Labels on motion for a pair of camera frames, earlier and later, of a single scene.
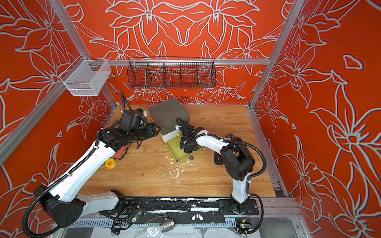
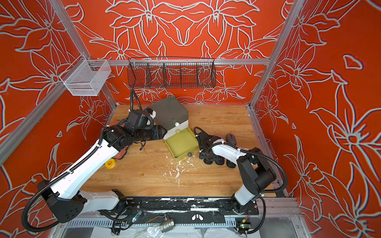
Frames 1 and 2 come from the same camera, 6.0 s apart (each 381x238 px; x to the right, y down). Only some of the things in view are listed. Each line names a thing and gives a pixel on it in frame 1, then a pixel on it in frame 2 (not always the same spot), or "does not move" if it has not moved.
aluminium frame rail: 178,61 does not move
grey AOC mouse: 218,159 does not move
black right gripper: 184,143 → 203,153
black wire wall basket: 163,73 does not move
